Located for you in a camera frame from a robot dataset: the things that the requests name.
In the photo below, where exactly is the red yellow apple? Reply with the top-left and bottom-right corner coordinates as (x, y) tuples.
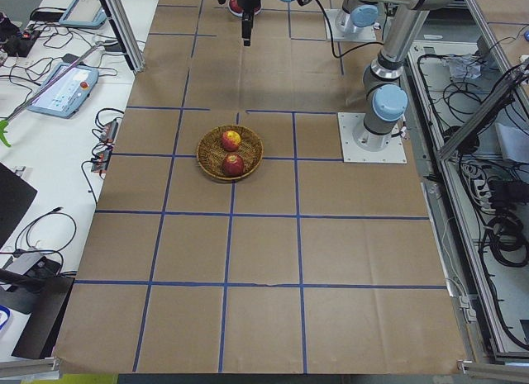
(221, 130), (241, 152)

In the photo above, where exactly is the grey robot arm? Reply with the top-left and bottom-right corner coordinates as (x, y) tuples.
(217, 0), (379, 46)
(280, 0), (454, 152)

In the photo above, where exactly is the red apple on plate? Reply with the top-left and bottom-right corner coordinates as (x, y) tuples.
(228, 0), (243, 17)

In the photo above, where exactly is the woven wicker basket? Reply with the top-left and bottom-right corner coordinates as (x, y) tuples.
(197, 125), (264, 182)

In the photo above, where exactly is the red apple in basket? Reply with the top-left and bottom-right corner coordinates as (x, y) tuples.
(222, 153), (245, 177)

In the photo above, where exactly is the far blue teach pendant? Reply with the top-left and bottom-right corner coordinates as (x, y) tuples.
(59, 0), (107, 29)

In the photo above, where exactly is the blue teach pendant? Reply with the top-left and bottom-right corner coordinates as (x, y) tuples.
(59, 0), (107, 29)
(27, 65), (99, 118)

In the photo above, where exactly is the near blue teach pendant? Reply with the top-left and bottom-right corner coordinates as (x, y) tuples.
(27, 65), (99, 118)

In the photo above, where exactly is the reacher grabber stick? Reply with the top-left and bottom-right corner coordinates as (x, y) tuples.
(1, 41), (103, 148)

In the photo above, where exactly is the black laptop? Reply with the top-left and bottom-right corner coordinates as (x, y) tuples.
(0, 164), (37, 246)

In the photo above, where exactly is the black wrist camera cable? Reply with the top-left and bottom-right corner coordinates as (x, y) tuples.
(309, 0), (352, 59)

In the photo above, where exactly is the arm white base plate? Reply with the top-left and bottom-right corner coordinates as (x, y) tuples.
(337, 112), (407, 164)
(325, 9), (376, 43)

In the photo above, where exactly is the aluminium frame post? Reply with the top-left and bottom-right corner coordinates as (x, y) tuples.
(99, 0), (145, 74)

